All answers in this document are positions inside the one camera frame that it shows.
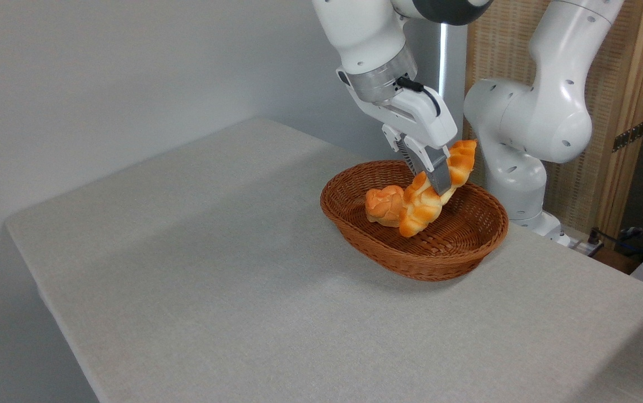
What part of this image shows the round knotted bread bun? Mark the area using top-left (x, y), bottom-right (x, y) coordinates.
top-left (365, 185), bottom-right (409, 228)

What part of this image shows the brass screen hinge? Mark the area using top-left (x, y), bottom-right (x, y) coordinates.
top-left (612, 120), bottom-right (643, 153)

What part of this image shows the grey tablecloth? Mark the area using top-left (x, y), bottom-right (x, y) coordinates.
top-left (5, 118), bottom-right (643, 403)

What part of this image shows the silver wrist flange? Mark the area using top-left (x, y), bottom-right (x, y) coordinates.
top-left (336, 44), bottom-right (419, 105)

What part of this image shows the brown oval wicker basket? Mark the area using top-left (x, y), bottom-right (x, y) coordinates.
top-left (320, 160), bottom-right (509, 282)

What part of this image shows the black floor cable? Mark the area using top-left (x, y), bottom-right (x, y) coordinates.
top-left (589, 226), bottom-right (643, 265)

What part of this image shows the wooden rattan folding screen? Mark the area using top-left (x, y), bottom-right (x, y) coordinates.
top-left (461, 0), bottom-right (643, 238)

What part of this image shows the bright vertical light strip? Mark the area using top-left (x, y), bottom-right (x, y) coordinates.
top-left (435, 22), bottom-right (449, 169)

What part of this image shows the long braided bread loaf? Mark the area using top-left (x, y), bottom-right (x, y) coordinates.
top-left (398, 139), bottom-right (477, 238)

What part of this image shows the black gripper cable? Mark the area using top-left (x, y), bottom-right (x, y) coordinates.
top-left (397, 77), bottom-right (442, 118)

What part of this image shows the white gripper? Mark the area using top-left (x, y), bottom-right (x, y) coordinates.
top-left (348, 85), bottom-right (459, 196)

